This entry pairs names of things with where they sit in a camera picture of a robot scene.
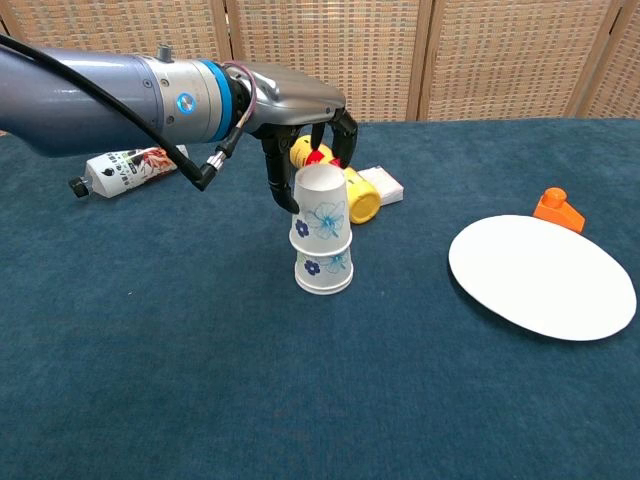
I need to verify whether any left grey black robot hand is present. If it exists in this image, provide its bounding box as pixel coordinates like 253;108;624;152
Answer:
233;62;359;213

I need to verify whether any paper cup large blue flower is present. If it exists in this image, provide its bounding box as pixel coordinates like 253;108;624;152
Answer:
288;164;354;258

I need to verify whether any paper cup green fern print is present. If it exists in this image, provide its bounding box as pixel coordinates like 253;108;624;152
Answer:
294;248;355;290

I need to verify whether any white paper cup floral print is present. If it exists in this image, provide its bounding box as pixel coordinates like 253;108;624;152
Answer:
294;282;354;296

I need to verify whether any white paper plate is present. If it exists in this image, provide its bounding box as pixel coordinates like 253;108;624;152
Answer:
448;214;637;342

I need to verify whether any yellow bottle red label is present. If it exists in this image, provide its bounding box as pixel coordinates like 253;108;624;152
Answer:
289;134;382;225

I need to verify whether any pink white tissue pack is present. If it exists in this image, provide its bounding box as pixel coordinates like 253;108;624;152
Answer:
358;166;405;206

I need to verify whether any white floral bottle black cap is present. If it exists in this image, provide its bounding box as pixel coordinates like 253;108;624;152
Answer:
68;144;189;201

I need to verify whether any orange plastic block with knob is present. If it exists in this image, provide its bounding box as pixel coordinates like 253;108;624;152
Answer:
533;187;586;234

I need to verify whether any blue velvet tablecloth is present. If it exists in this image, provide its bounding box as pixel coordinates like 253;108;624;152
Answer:
0;117;640;480

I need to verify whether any thin pink wire bundle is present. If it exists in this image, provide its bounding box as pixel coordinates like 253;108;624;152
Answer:
222;60;258;146

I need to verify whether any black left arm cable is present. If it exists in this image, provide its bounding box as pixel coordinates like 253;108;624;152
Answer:
0;33;237;193

